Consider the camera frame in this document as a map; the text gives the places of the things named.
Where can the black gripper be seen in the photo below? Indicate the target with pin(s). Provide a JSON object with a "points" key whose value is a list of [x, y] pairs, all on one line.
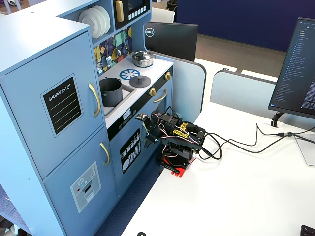
{"points": [[152, 135]]}

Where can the gray round lid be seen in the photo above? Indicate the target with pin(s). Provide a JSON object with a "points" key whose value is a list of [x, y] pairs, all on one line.
{"points": [[140, 82]]}

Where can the red and black robot base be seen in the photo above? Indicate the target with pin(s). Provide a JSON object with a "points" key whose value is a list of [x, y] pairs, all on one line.
{"points": [[178, 167]]}

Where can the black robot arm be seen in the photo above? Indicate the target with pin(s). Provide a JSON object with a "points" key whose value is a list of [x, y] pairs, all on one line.
{"points": [[182, 137]]}

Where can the steel pot with lid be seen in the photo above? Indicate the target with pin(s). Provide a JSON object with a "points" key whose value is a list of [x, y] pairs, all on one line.
{"points": [[142, 61]]}

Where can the gold stove knob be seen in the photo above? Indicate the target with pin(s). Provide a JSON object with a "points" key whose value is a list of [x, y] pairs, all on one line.
{"points": [[168, 76], [152, 91]]}

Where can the gray cooking pot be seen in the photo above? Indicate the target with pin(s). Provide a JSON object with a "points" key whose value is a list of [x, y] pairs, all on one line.
{"points": [[112, 94]]}

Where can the light blue desk divider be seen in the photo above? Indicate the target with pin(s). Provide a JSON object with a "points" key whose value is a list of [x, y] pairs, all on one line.
{"points": [[187, 86], [241, 93]]}

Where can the steel slotted spatula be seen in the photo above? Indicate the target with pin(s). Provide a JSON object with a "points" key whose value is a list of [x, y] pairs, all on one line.
{"points": [[109, 61]]}

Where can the steel slotted skimmer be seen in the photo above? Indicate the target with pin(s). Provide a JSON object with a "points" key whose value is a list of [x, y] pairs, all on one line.
{"points": [[99, 67]]}

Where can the steel ladle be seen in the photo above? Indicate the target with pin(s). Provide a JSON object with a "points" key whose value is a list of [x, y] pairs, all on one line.
{"points": [[118, 52]]}

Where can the black Dell monitor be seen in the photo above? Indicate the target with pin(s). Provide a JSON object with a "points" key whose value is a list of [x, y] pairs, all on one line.
{"points": [[172, 39]]}

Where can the white chair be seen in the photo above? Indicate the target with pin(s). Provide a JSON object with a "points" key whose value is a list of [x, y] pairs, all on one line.
{"points": [[162, 15]]}

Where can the white toy plate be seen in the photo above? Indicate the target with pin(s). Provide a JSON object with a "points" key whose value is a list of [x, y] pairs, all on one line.
{"points": [[107, 18], [89, 24], [103, 20]]}

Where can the blue toy kitchen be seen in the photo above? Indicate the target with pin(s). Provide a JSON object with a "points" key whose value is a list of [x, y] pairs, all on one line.
{"points": [[37, 61]]}

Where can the monitor with lit screen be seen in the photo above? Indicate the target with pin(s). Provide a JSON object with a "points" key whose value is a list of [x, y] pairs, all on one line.
{"points": [[295, 73]]}

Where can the black keyboard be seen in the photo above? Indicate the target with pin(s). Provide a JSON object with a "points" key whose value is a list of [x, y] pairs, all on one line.
{"points": [[308, 231]]}

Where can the small wrist camera board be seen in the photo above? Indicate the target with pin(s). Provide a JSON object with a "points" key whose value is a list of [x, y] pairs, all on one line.
{"points": [[141, 117]]}

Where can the clear monitor base plate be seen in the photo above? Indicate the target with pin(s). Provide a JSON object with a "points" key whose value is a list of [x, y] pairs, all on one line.
{"points": [[306, 150]]}

